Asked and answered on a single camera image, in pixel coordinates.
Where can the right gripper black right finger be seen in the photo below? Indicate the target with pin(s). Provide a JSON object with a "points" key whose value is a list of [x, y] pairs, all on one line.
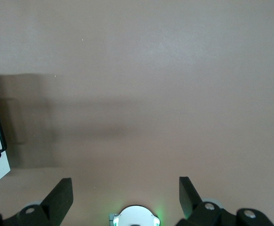
{"points": [[193, 207]]}

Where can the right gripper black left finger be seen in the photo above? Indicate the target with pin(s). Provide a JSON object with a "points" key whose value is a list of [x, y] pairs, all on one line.
{"points": [[57, 202]]}

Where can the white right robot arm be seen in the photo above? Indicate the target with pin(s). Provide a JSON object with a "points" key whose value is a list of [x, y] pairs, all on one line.
{"points": [[136, 214]]}

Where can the brown table mat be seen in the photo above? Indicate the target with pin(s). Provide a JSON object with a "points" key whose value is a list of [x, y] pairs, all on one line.
{"points": [[151, 70]]}

